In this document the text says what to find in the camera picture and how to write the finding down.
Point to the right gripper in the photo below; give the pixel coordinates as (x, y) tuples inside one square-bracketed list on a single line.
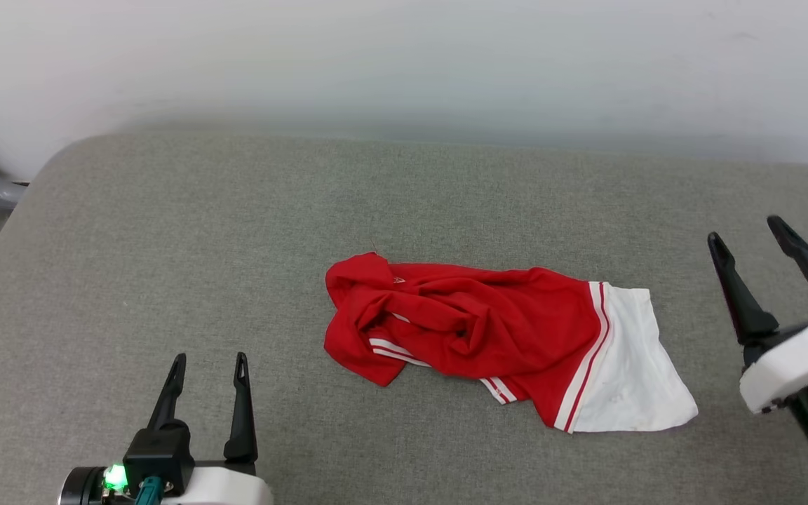
[(790, 365)]

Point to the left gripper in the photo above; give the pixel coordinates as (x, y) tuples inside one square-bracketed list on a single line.
[(229, 487)]

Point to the red white basketball jersey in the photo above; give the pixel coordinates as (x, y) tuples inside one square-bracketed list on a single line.
[(516, 330)]

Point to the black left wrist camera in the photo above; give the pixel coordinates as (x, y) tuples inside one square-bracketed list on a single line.
[(158, 452)]

